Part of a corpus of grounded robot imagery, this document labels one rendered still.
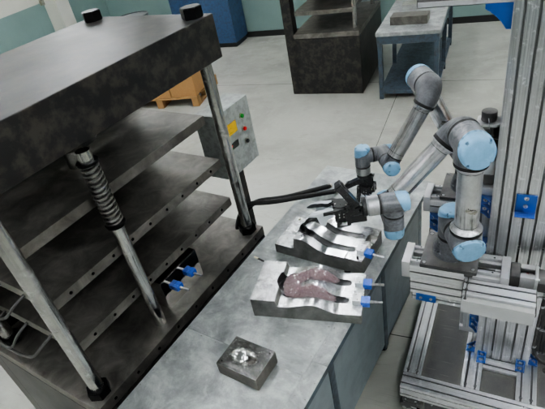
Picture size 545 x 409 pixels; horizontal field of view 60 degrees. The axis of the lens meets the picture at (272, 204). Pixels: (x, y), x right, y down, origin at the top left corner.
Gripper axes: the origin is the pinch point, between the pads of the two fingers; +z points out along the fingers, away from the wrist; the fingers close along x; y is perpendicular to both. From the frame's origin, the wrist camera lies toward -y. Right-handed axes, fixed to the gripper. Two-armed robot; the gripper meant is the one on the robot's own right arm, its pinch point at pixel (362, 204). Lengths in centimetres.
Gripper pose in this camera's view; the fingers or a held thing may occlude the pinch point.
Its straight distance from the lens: 258.2
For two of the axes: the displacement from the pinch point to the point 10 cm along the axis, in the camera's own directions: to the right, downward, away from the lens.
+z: 1.8, 8.0, 5.7
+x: 5.2, -5.7, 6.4
